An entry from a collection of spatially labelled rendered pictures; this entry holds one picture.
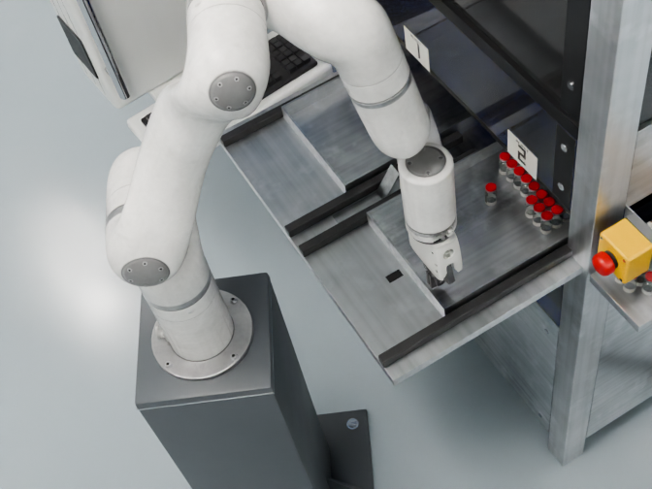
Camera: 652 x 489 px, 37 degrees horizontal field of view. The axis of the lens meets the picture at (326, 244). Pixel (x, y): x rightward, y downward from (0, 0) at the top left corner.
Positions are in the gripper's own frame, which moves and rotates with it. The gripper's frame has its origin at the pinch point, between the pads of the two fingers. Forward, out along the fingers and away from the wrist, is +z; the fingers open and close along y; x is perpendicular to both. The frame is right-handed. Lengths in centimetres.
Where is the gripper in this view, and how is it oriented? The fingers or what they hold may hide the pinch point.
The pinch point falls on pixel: (436, 276)
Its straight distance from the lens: 174.8
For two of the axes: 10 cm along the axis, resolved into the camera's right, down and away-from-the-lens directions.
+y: -5.0, -6.6, 5.6
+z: 1.4, 5.7, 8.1
